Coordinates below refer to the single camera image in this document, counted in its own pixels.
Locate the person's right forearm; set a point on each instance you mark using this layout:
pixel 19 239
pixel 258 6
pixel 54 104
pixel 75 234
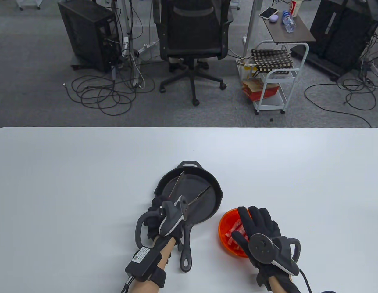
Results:
pixel 282 285

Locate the person's right hand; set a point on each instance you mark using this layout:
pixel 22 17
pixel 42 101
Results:
pixel 259 219

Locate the brown top side table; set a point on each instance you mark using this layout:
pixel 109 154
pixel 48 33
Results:
pixel 294 35

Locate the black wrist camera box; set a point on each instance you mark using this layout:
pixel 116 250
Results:
pixel 146 258

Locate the white desk foot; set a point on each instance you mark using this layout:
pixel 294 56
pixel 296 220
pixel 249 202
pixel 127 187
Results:
pixel 147 48

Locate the white smartphone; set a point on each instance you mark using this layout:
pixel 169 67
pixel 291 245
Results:
pixel 268 12

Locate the red cardboard box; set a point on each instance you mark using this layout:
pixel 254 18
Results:
pixel 262 91

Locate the orange plastic bowl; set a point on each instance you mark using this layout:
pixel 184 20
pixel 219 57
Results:
pixel 222 224

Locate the black cast iron skillet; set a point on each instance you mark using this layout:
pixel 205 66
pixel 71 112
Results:
pixel 195 186

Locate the black mesh office chair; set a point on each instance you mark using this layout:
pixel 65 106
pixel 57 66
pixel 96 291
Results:
pixel 192 33

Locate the grey right hand controller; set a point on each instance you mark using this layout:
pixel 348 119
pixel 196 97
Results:
pixel 260 248

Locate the white rolling cart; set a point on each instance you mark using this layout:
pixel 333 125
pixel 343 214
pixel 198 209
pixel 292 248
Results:
pixel 269 106

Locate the person's left hand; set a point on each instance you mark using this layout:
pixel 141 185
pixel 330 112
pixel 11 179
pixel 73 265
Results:
pixel 154 226

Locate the grey left hand controller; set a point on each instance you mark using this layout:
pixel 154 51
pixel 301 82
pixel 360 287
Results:
pixel 170 219

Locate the purple earbud case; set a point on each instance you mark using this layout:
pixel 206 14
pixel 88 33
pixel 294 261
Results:
pixel 274 18

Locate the clear plastic water bottle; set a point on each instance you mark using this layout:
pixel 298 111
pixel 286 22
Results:
pixel 289 22

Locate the aluminium frame post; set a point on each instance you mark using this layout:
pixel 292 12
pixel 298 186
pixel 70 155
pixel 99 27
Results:
pixel 251 27

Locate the white power strip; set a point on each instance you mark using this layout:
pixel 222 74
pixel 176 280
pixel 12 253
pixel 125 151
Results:
pixel 125 47

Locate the red white paper cup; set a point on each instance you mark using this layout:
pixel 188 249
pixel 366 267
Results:
pixel 295 7

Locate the black white checkered bag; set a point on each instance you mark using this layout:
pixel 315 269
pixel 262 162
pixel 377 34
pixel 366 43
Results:
pixel 271 59

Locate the black equipment rack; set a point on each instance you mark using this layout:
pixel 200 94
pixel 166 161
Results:
pixel 341 30

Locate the grey hand controller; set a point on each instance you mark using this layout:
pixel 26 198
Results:
pixel 170 219
pixel 260 248

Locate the black computer tower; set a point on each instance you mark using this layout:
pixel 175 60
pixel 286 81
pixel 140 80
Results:
pixel 85 33

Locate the yellow white plastic bag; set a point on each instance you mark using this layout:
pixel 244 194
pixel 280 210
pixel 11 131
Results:
pixel 247 68

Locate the person's left forearm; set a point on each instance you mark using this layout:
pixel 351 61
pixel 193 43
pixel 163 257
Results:
pixel 166 253

